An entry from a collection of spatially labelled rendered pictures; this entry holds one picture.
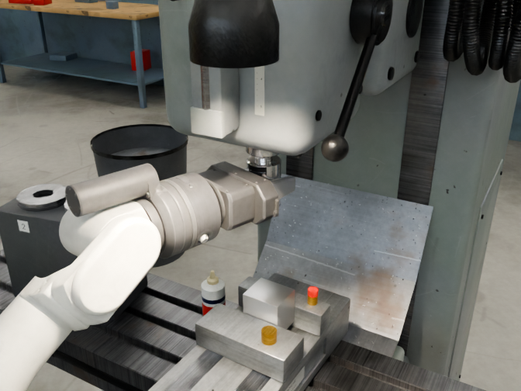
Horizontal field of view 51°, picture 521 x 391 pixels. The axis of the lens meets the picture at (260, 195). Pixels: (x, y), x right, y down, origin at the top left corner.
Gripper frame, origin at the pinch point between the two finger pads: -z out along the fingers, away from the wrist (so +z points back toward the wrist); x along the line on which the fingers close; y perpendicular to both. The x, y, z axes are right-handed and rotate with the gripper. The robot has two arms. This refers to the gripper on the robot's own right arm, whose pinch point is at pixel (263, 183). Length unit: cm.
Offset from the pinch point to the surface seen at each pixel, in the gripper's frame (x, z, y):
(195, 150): 284, -196, 120
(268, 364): -8.1, 6.3, 22.3
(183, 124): 3.2, 10.5, -9.7
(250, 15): -18.3, 19.0, -24.8
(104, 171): 176, -64, 69
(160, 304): 24.3, 2.9, 31.6
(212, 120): -4.9, 12.3, -12.4
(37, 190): 44.5, 14.3, 11.8
